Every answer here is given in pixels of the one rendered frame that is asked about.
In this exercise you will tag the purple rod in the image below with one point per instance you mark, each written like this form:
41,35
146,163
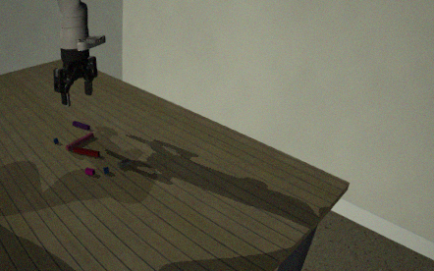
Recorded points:
81,125

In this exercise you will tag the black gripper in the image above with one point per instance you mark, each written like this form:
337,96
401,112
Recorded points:
74,69

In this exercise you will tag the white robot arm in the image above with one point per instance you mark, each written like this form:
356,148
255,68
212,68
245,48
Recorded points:
74,29

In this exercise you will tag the short magenta rod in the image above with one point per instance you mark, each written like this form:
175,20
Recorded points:
89,171

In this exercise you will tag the pink rod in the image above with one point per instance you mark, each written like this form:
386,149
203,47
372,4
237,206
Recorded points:
79,141

